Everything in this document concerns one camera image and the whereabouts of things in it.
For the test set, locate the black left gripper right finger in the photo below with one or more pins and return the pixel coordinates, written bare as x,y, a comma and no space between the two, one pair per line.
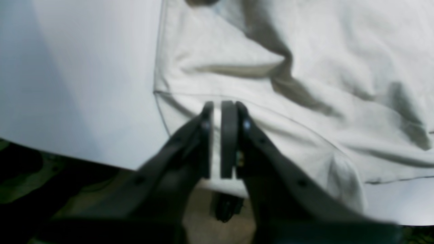
289,207

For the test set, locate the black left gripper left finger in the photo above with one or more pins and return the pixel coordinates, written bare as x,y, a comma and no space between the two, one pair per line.
149,206

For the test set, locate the beige t-shirt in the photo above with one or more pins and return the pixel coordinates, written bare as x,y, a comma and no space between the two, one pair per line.
343,88

